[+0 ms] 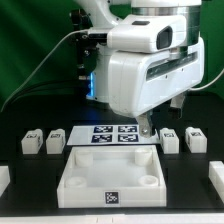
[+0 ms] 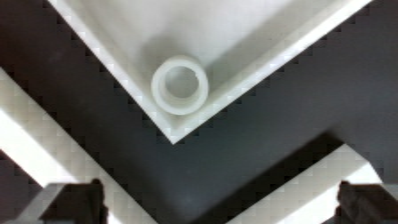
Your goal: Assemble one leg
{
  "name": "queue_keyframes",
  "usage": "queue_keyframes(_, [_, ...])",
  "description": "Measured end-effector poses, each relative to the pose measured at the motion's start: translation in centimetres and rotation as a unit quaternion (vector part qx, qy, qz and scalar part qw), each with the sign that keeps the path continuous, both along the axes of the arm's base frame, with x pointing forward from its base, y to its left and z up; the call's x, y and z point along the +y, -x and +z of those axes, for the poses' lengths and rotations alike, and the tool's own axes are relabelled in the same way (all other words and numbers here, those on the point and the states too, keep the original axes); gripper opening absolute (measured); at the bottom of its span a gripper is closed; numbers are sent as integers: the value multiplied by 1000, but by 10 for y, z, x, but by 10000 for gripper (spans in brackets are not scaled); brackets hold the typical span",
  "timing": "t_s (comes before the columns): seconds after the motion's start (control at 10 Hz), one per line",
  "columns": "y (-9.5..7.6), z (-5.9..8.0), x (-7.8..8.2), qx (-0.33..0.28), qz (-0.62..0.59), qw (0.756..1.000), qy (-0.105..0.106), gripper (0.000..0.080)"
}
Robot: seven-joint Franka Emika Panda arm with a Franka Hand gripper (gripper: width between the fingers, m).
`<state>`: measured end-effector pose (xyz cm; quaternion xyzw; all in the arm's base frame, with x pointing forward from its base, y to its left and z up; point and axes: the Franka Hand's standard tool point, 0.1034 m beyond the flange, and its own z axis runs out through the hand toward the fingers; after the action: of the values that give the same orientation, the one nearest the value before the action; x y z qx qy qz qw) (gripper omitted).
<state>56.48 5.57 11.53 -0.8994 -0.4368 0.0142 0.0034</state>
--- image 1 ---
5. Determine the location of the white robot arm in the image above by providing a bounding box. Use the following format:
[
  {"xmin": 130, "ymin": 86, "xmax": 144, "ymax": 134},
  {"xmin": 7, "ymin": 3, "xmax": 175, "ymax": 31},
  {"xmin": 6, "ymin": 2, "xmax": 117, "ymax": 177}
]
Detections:
[{"xmin": 74, "ymin": 0, "xmax": 204, "ymax": 137}]

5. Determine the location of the white corner obstacle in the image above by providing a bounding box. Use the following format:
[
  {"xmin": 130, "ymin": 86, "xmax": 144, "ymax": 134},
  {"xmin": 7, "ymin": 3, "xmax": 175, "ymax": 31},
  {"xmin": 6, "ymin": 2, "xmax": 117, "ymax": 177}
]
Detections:
[
  {"xmin": 0, "ymin": 166, "xmax": 10, "ymax": 197},
  {"xmin": 208, "ymin": 161, "xmax": 224, "ymax": 203}
]

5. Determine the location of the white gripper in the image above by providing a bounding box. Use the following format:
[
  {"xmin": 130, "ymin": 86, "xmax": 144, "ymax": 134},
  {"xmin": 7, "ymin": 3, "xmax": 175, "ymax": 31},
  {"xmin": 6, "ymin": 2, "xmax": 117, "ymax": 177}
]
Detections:
[{"xmin": 108, "ymin": 38, "xmax": 204, "ymax": 138}]

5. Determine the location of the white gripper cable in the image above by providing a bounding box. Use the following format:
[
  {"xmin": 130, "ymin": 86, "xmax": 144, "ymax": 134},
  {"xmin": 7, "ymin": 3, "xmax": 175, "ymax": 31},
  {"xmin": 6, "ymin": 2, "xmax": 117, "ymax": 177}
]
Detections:
[{"xmin": 192, "ymin": 66, "xmax": 224, "ymax": 92}]

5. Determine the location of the black cables bundle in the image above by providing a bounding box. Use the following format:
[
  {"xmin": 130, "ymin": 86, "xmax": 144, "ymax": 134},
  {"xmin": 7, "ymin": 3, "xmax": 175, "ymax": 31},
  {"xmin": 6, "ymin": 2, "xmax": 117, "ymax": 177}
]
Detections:
[{"xmin": 6, "ymin": 79, "xmax": 88, "ymax": 104}]

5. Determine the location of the white square table top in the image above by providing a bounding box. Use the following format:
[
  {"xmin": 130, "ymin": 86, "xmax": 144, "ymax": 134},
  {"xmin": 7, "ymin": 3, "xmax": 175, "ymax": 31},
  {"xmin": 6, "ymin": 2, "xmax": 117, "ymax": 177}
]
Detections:
[{"xmin": 57, "ymin": 145, "xmax": 167, "ymax": 208}]

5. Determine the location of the white sheet with markers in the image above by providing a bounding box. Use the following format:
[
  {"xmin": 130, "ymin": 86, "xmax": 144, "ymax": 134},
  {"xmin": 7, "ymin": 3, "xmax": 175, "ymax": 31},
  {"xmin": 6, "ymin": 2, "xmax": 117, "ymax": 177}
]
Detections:
[{"xmin": 67, "ymin": 124, "xmax": 159, "ymax": 146}]

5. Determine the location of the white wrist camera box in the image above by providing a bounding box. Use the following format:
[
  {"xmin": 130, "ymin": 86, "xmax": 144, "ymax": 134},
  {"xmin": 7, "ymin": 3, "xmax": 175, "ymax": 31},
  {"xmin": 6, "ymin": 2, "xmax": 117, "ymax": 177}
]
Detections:
[{"xmin": 107, "ymin": 15, "xmax": 187, "ymax": 53}]

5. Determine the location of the white right corner obstacle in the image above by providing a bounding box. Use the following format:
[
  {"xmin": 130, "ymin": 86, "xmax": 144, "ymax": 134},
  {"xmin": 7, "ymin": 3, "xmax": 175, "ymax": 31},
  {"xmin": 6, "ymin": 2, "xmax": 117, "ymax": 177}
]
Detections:
[{"xmin": 208, "ymin": 161, "xmax": 224, "ymax": 203}]

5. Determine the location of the black camera on mount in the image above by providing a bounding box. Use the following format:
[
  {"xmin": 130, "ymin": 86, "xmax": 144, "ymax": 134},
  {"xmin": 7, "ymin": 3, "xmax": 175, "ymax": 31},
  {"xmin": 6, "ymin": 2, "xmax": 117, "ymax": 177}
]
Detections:
[{"xmin": 70, "ymin": 9, "xmax": 107, "ymax": 81}]

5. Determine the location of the grey camera cable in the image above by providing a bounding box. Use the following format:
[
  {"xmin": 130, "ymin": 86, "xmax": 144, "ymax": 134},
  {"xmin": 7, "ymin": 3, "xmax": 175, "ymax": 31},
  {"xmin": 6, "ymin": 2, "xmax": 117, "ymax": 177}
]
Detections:
[{"xmin": 0, "ymin": 29, "xmax": 89, "ymax": 113}]

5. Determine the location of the white left corner obstacle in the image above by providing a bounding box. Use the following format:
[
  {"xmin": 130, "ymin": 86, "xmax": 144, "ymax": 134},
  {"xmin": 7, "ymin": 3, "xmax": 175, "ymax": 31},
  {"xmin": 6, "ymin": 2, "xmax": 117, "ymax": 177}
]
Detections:
[{"xmin": 0, "ymin": 166, "xmax": 10, "ymax": 197}]

